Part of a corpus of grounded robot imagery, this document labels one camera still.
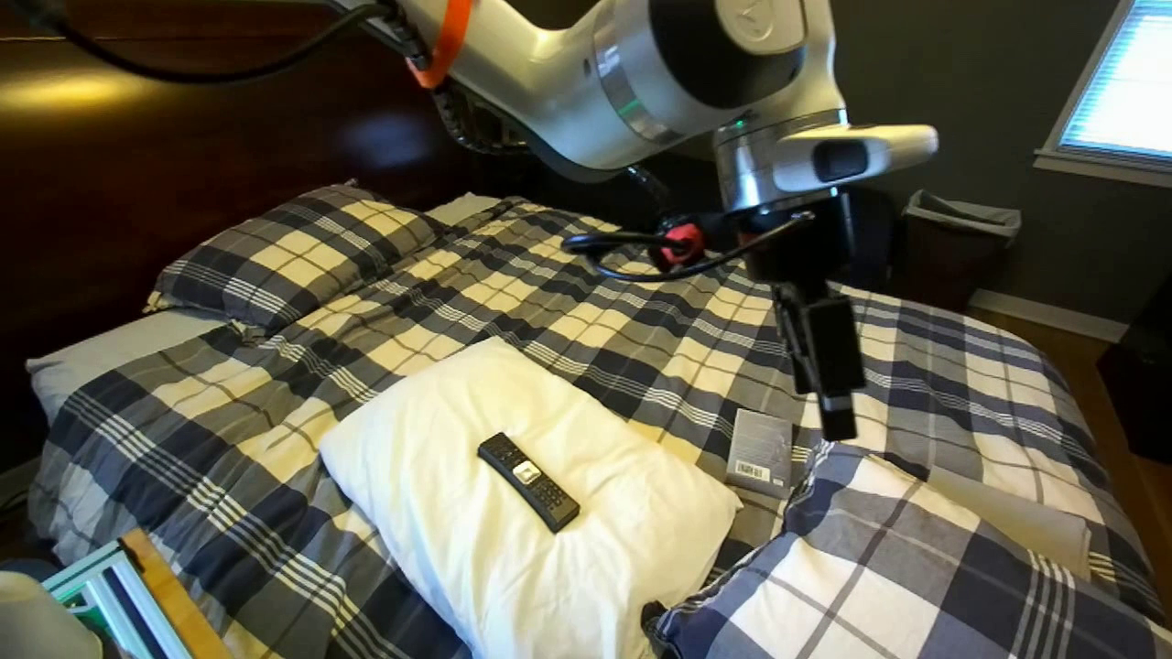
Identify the teal and wood frame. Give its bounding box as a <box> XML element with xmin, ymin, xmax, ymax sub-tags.
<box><xmin>39</xmin><ymin>523</ymin><xmax>233</xmax><ymax>659</ymax></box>

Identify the yellow grey plaid pillow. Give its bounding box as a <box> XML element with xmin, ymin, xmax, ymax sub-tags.
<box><xmin>143</xmin><ymin>178</ymin><xmax>444</xmax><ymax>338</ymax></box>

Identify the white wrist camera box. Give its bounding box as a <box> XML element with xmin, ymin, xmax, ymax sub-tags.
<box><xmin>710</xmin><ymin>119</ymin><xmax>945</xmax><ymax>211</ymax></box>

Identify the yellow grey plaid comforter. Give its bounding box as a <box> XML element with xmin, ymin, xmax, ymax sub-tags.
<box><xmin>27</xmin><ymin>191</ymin><xmax>1168</xmax><ymax>659</ymax></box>

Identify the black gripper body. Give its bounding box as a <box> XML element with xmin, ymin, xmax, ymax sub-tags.
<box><xmin>743</xmin><ymin>195</ymin><xmax>861</xmax><ymax>302</ymax></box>

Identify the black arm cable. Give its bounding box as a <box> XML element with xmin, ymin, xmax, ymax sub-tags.
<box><xmin>0</xmin><ymin>0</ymin><xmax>424</xmax><ymax>90</ymax></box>

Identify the black remote control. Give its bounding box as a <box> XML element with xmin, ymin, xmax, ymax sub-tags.
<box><xmin>472</xmin><ymin>429</ymin><xmax>585</xmax><ymax>534</ymax></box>

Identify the orange arm strap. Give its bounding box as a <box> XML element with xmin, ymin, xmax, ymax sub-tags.
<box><xmin>408</xmin><ymin>0</ymin><xmax>480</xmax><ymax>96</ymax></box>

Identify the black dresser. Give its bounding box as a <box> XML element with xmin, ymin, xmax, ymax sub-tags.
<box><xmin>1096</xmin><ymin>277</ymin><xmax>1172</xmax><ymax>467</ymax></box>

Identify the blue white checked pillow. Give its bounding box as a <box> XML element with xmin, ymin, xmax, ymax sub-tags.
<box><xmin>640</xmin><ymin>440</ymin><xmax>1172</xmax><ymax>659</ymax></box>

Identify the bright window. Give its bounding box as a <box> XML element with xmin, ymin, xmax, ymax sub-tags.
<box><xmin>1032</xmin><ymin>0</ymin><xmax>1172</xmax><ymax>191</ymax></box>

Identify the plain white pillow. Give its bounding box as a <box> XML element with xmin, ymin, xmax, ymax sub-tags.
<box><xmin>316</xmin><ymin>331</ymin><xmax>748</xmax><ymax>659</ymax></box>

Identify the black couch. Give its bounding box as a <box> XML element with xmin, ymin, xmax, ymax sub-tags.
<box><xmin>847</xmin><ymin>167</ymin><xmax>908</xmax><ymax>292</ymax></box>

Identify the grey plastic housing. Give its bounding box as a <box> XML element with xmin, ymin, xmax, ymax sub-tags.
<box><xmin>0</xmin><ymin>566</ymin><xmax>107</xmax><ymax>659</ymax></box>

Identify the brown hamper with cloth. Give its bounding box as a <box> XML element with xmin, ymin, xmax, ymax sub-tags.
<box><xmin>891</xmin><ymin>186</ymin><xmax>1025</xmax><ymax>306</ymax></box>

